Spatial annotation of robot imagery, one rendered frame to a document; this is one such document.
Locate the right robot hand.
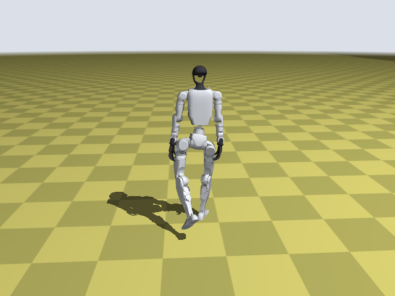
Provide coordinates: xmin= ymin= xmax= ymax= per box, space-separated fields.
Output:
xmin=213 ymin=138 xmax=223 ymax=160

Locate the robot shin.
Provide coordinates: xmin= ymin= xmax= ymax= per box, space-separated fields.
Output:
xmin=176 ymin=177 xmax=193 ymax=219
xmin=200 ymin=176 xmax=212 ymax=213

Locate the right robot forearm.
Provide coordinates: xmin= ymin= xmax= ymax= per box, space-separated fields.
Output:
xmin=215 ymin=115 xmax=224 ymax=143

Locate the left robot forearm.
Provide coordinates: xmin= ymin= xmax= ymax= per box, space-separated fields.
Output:
xmin=170 ymin=114 xmax=180 ymax=143

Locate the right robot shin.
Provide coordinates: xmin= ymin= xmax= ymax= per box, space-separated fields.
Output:
xmin=200 ymin=176 xmax=212 ymax=213

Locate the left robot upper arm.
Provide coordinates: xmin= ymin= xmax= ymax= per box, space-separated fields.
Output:
xmin=174 ymin=91 xmax=189 ymax=122

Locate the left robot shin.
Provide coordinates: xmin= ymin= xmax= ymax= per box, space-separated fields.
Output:
xmin=176 ymin=177 xmax=193 ymax=219

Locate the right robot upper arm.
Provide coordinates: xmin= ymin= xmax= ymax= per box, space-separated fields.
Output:
xmin=212 ymin=91 xmax=222 ymax=122

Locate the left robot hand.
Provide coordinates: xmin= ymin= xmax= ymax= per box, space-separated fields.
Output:
xmin=168 ymin=138 xmax=177 ymax=161

